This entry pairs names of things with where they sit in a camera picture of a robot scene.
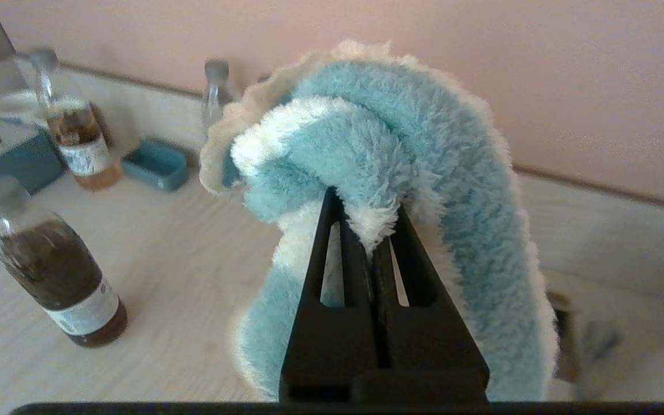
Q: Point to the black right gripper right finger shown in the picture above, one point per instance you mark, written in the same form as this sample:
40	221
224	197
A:
436	346

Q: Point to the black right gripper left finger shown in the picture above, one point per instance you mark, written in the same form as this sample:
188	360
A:
326	346

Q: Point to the teal white striped towel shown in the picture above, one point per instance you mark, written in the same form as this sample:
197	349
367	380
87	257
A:
395	132

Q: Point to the dark tea bottle white label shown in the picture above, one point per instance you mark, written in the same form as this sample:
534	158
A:
55	271

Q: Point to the small blue tray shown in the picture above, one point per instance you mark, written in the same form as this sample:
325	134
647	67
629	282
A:
156	167

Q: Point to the clear water bottle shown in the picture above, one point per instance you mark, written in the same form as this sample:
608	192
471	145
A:
217	98

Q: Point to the half-full tea bottle blue label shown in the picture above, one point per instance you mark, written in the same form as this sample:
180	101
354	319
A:
81	150

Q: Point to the blue-grey tissue box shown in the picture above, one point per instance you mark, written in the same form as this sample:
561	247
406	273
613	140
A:
21	161

